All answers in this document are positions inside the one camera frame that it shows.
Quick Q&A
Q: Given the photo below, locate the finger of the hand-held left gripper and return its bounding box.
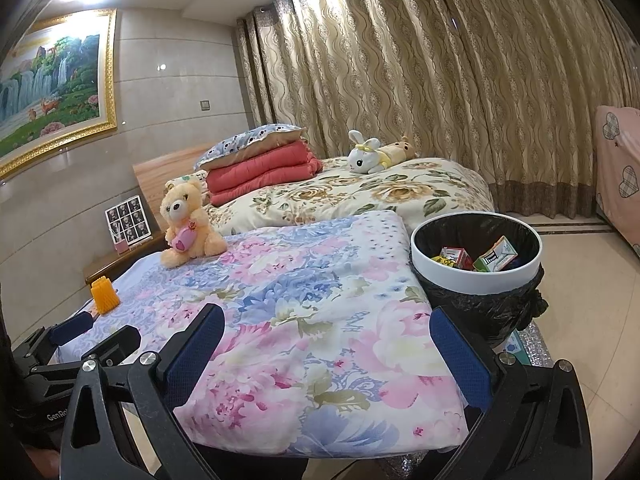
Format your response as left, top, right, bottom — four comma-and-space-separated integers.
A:
12, 311, 96, 366
30, 325, 142, 378

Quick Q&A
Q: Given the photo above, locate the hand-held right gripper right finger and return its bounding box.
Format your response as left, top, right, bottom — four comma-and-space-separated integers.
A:
415, 306, 593, 480

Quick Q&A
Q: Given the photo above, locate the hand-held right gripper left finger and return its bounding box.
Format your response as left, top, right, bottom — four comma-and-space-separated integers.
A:
60, 302, 226, 480

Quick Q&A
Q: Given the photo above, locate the white trash bin black bag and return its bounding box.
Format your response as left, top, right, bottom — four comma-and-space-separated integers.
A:
410, 211, 548, 348

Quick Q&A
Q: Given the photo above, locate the red white carton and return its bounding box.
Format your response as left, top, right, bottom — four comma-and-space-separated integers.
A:
440, 246, 474, 271

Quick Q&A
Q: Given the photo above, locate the green white carton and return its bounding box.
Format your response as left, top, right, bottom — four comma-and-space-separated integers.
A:
472, 236, 518, 273

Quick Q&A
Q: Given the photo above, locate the teal white cardboard box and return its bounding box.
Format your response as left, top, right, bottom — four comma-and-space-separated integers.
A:
502, 327, 533, 366

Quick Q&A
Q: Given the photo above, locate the wooden bedside table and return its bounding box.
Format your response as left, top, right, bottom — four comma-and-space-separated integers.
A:
82, 232, 168, 286

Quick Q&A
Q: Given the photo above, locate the silver glitter floor mat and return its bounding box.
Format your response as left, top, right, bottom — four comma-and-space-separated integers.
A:
387, 320, 556, 480

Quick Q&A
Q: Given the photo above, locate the pastel floral blanket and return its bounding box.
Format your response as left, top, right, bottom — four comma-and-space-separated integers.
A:
57, 210, 471, 458

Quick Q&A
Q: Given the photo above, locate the beige teddy bear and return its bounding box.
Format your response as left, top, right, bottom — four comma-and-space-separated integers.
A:
159, 181, 228, 268

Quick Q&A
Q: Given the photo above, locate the wooden headboard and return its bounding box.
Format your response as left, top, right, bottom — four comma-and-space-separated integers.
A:
132, 142, 221, 226

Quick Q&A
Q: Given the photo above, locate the cartoon print pillow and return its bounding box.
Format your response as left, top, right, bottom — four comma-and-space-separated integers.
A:
167, 170, 208, 193

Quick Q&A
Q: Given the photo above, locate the folded red quilt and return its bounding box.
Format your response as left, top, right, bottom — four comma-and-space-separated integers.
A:
205, 141, 323, 207

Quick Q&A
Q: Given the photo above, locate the cream floral duvet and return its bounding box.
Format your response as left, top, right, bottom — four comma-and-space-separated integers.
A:
202, 156, 493, 238

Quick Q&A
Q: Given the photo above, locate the blue polka dot pillow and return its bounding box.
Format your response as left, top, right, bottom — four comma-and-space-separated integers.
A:
194, 123, 308, 171

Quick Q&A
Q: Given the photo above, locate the brown bear plush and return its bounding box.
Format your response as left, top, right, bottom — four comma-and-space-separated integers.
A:
377, 132, 418, 168

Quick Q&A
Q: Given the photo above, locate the white rabbit plush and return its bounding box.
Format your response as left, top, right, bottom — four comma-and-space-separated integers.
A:
347, 130, 383, 176

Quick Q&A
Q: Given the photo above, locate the pink heart print cloth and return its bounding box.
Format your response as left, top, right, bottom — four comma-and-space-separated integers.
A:
595, 105, 640, 256

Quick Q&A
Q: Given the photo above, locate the gold framed landscape painting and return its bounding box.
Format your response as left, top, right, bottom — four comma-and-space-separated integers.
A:
0, 8, 118, 178

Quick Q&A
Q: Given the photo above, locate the beige patterned curtain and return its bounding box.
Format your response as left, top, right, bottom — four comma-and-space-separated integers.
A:
235, 0, 631, 221

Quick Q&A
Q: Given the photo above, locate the black white photo frame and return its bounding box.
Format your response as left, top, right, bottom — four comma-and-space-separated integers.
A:
105, 196, 151, 248

